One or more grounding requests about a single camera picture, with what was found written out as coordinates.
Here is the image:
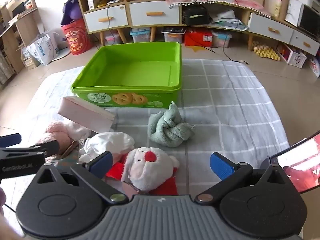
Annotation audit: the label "purple bag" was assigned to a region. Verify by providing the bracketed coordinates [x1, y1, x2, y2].
[60, 0, 82, 27]

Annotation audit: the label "grey checked blanket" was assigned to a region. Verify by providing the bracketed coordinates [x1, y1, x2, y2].
[4, 59, 291, 207]

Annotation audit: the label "black oven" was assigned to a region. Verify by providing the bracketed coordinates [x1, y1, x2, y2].
[298, 3, 320, 38]

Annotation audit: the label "black framed screen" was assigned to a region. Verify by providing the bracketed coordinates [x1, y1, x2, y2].
[268, 130, 320, 195]

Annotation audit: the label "pink tissue pack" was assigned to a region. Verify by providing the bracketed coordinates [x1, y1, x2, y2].
[58, 95, 116, 133]

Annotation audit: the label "green plastic box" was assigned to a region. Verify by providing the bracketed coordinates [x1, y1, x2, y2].
[70, 42, 182, 109]

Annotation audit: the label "clear storage box pink contents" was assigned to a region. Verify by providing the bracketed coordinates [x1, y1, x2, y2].
[105, 32, 122, 46]

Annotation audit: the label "white round base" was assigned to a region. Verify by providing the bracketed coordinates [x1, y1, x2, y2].
[52, 47, 72, 61]

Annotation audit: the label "clear storage box black lid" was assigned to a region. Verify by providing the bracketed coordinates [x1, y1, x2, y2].
[161, 27, 186, 43]

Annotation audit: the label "white printed box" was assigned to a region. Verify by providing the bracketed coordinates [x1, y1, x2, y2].
[283, 43, 308, 68]

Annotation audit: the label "black cable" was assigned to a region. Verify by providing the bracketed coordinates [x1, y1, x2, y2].
[222, 47, 250, 65]

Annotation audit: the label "grey curtain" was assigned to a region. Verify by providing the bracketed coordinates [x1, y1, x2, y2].
[0, 42, 17, 91]

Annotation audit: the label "person's left forearm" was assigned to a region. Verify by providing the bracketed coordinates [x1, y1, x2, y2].
[0, 214, 23, 240]

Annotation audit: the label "white plastic bag blue print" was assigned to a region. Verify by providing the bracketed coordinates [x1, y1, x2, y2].
[26, 29, 60, 67]

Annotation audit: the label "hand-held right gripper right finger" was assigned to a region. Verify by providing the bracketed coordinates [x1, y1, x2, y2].
[195, 152, 294, 204]

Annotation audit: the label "stack of books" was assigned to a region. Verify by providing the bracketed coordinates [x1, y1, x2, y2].
[21, 52, 38, 71]

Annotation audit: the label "white drawer with wooden handle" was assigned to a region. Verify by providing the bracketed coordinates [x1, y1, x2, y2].
[129, 1, 181, 27]
[248, 13, 295, 43]
[83, 5, 129, 33]
[289, 31, 320, 56]

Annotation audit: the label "clear storage box blue lid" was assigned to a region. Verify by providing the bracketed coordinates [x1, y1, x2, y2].
[130, 28, 151, 43]

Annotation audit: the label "folded white clothes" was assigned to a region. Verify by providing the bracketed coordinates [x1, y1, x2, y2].
[210, 10, 248, 31]

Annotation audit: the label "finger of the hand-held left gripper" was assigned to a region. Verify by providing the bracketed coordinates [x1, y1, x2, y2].
[0, 133, 22, 148]
[28, 140, 61, 157]

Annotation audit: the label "yellow egg tray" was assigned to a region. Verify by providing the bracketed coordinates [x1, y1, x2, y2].
[253, 41, 282, 61]

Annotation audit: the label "red box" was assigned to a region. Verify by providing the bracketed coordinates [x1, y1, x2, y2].
[184, 28, 213, 47]

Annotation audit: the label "wooden desk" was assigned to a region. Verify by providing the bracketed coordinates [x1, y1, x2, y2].
[0, 1, 41, 76]

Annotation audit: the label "white cloth bundle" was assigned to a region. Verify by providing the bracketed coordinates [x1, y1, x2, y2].
[78, 131, 136, 165]
[66, 121, 92, 141]

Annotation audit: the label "pink plush toy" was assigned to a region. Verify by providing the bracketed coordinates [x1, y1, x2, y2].
[37, 120, 72, 156]

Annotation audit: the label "black bag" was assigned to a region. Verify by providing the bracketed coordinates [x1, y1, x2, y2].
[182, 5, 210, 26]

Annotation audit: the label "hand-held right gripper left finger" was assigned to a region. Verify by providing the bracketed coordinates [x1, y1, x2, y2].
[31, 151, 129, 204]

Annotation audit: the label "yellow paper star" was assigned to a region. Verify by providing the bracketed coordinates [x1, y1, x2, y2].
[191, 45, 216, 53]

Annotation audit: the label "wooden cabinet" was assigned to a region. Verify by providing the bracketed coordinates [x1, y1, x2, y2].
[74, 0, 320, 57]

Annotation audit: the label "red printed bag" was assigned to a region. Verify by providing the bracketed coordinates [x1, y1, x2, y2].
[61, 18, 92, 56]

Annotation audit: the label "green towel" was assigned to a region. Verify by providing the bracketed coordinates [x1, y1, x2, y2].
[147, 101, 196, 148]

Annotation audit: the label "santa plush toy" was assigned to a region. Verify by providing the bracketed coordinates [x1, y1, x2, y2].
[104, 147, 181, 196]

